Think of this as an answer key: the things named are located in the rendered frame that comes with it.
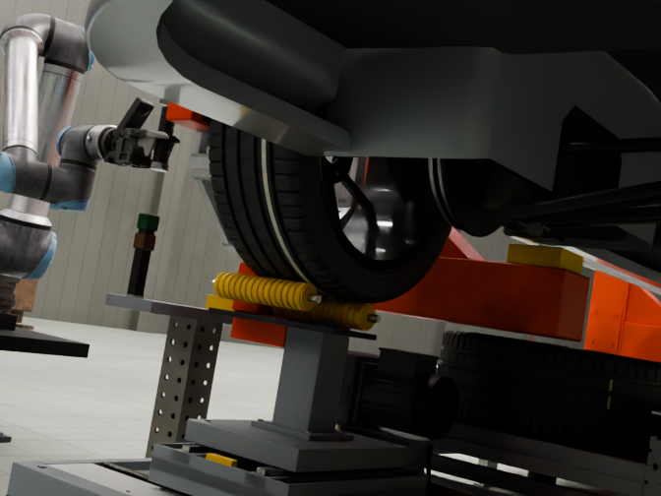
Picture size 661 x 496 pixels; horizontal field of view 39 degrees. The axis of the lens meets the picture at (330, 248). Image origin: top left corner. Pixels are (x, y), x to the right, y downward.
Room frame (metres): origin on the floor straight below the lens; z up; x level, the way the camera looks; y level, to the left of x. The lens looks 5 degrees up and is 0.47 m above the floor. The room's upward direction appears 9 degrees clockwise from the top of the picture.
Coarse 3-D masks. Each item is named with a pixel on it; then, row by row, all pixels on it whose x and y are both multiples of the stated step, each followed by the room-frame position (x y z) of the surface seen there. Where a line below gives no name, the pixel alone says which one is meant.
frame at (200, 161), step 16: (208, 144) 1.92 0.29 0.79; (192, 160) 1.91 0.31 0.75; (208, 160) 1.88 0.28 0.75; (352, 160) 2.28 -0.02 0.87; (208, 176) 1.89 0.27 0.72; (352, 176) 2.28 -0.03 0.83; (208, 192) 1.94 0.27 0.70; (336, 192) 2.30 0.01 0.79; (208, 208) 1.97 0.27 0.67; (352, 208) 2.27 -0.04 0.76; (224, 240) 2.01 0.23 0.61
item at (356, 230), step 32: (320, 160) 1.74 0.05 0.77; (384, 160) 2.23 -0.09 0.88; (416, 160) 2.17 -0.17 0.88; (352, 192) 2.17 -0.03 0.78; (384, 192) 2.22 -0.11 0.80; (416, 192) 2.16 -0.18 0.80; (352, 224) 2.21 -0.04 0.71; (384, 224) 2.16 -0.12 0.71; (416, 224) 2.11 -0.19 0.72; (384, 256) 2.02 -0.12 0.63
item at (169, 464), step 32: (160, 448) 1.90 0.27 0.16; (192, 448) 1.87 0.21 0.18; (160, 480) 1.89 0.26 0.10; (192, 480) 1.84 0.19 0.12; (224, 480) 1.79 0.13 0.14; (256, 480) 1.74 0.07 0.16; (288, 480) 1.78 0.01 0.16; (320, 480) 1.86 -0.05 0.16; (352, 480) 1.85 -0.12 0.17; (384, 480) 1.95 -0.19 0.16; (416, 480) 2.05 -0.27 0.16
